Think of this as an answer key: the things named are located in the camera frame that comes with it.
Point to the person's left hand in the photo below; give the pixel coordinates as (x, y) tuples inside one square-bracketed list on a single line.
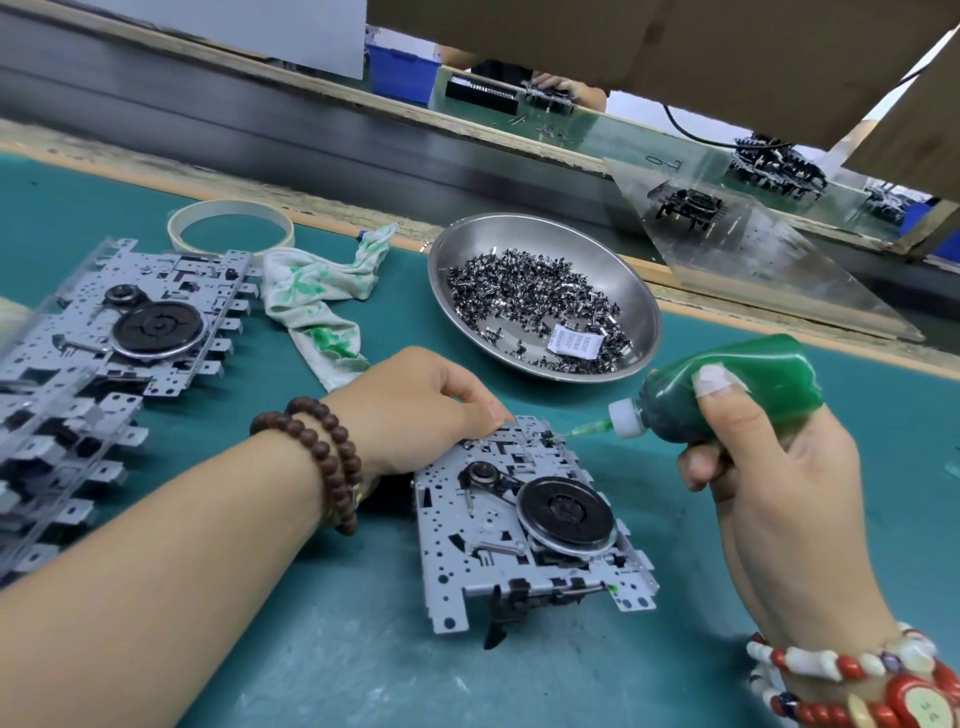
[(413, 413)]

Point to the person's right hand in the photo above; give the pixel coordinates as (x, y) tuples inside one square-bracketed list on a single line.
[(803, 525)]

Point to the white green-stained cloth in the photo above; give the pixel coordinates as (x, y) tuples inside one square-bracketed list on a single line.
[(315, 300)]

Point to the green glue squeeze bottle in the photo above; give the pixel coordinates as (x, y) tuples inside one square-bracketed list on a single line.
[(765, 375)]

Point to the pile of small metal parts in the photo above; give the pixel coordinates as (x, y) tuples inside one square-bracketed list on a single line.
[(518, 293)]

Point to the round metal bowl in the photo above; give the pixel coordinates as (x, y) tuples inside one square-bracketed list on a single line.
[(465, 233)]

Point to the finished mechanisms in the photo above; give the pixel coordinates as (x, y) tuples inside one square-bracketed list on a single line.
[(690, 203)]

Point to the black conveyor belt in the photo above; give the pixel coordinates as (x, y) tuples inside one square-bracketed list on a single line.
[(225, 105)]

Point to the person's left forearm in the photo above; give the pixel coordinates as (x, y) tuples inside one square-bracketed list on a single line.
[(135, 608)]

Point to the clear plastic sheet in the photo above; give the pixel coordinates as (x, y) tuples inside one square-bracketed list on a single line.
[(780, 270)]

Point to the blue plastic bin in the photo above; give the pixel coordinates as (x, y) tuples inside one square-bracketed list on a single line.
[(402, 72), (938, 237)]

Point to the black flat box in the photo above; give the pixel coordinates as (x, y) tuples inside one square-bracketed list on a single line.
[(483, 93)]

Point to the white paper sign red text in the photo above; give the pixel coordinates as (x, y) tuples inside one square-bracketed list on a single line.
[(255, 30)]

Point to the brown cardboard panel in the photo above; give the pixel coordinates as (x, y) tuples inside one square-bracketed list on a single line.
[(675, 53)]

